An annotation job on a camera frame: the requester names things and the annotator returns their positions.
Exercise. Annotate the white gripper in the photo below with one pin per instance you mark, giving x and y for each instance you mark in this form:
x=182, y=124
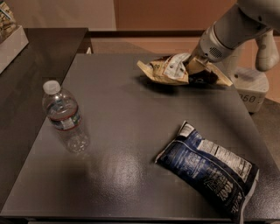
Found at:
x=207, y=48

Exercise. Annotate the brown chip bag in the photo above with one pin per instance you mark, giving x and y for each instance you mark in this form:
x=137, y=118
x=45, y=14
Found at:
x=171, y=70

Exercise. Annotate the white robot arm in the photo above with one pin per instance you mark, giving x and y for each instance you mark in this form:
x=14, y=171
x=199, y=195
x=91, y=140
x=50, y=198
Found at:
x=245, y=20

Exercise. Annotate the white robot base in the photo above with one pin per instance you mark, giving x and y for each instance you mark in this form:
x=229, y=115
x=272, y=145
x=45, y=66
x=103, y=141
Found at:
x=251, y=85

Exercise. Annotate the blue chip bag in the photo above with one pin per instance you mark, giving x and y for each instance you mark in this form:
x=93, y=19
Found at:
x=221, y=176

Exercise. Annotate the clear plastic water bottle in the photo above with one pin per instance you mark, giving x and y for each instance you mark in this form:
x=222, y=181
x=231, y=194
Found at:
x=62, y=110

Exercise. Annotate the dark side table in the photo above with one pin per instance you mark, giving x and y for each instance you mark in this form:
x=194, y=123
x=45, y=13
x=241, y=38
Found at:
x=48, y=55

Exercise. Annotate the white snack box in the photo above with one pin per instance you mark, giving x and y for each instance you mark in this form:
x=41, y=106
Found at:
x=13, y=39

